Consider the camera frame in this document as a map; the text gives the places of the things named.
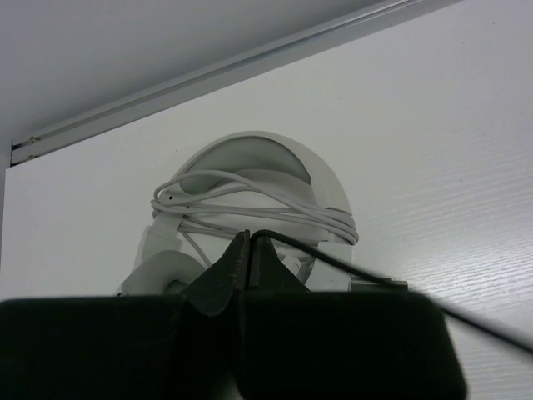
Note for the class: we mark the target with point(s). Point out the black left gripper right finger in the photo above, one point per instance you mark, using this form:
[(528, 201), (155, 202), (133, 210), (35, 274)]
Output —
[(268, 274)]

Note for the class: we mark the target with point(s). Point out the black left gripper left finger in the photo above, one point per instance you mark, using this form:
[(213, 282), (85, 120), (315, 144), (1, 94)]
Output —
[(212, 292)]

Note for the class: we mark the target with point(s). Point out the black headphones with thin cable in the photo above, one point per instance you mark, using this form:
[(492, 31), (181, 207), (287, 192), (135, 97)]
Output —
[(496, 332)]

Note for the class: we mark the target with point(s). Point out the white grey headphones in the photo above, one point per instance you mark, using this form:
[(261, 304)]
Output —
[(250, 180)]

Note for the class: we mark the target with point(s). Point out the aluminium table edge rail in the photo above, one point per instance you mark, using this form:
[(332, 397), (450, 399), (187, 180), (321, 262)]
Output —
[(366, 20)]

